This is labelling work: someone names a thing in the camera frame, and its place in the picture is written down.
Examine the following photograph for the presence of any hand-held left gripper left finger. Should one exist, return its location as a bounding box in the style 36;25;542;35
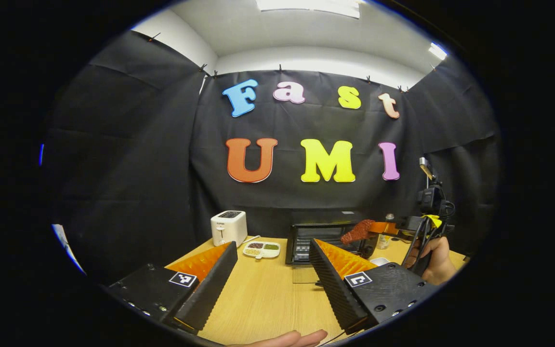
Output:
106;241;238;335

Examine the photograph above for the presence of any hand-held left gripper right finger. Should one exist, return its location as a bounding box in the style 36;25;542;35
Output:
309;238;444;335

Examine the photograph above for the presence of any brown meat piece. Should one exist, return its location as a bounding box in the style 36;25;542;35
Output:
340;219;376;245

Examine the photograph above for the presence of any black electric oven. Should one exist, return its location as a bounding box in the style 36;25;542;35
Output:
285;210;379;286

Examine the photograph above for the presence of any clear glass bottle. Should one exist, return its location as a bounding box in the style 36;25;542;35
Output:
377;214;396;250

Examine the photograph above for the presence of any white toaster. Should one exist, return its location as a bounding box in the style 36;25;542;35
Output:
211;210;248;247

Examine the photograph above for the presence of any white divided grain dish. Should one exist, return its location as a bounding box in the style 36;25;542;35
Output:
243;240;281;260

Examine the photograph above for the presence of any black backdrop cloth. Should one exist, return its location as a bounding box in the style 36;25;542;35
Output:
41;30;502;285

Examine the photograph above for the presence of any large ceiling light panel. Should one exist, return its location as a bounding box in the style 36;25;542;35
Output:
256;0;361;19

